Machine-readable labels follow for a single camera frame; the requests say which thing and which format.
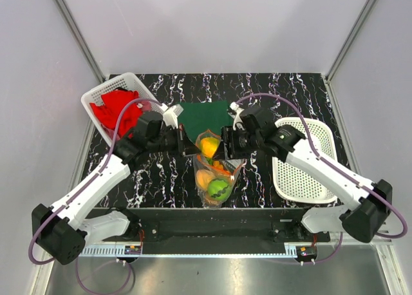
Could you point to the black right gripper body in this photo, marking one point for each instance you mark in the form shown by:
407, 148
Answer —
241, 142

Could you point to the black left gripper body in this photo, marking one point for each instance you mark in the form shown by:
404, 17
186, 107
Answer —
170, 141

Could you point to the yellow green toy mango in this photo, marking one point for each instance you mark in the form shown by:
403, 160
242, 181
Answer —
208, 146

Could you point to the clear zip top bag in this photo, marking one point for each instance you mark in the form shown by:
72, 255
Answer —
233, 168

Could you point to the orange toy fried snack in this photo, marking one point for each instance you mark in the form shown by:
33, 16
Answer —
218, 166

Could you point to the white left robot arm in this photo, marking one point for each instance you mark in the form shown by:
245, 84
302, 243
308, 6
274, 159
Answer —
96, 179

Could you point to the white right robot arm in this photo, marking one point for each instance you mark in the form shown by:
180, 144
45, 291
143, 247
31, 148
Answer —
365, 204

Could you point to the orange toy peach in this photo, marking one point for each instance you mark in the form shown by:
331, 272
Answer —
204, 178

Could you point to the folded green cloth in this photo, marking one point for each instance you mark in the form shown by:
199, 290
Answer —
199, 117

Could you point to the white perforated tray basket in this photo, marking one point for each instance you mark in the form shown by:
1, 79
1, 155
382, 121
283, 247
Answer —
294, 185

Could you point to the red cloth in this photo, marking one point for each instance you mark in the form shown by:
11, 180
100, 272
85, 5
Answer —
113, 104

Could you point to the white laundry basket left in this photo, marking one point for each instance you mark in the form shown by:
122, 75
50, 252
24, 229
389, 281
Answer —
127, 81

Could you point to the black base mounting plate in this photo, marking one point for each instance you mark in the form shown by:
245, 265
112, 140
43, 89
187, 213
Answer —
222, 231

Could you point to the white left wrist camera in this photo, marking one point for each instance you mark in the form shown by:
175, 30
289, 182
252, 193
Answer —
171, 114

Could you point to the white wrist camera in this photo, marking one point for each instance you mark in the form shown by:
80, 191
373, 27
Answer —
171, 114
234, 111

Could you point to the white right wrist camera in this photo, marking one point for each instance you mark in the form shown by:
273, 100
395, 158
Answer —
234, 111

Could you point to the aluminium front rail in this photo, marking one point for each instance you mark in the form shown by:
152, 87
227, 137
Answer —
117, 246

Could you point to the left aluminium frame post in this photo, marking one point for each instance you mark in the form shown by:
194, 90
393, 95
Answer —
79, 39

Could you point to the aluminium frame post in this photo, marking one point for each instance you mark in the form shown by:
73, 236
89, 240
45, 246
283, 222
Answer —
79, 39
351, 38

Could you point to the right aluminium frame post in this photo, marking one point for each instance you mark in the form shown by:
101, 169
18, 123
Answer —
351, 38

